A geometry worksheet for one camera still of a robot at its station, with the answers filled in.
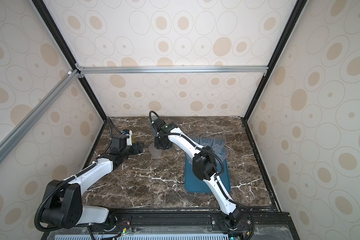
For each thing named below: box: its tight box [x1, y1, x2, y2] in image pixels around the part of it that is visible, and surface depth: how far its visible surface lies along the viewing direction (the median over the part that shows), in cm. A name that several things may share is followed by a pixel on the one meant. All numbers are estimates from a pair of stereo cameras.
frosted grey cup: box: [148, 142, 162, 159], surface depth 100 cm
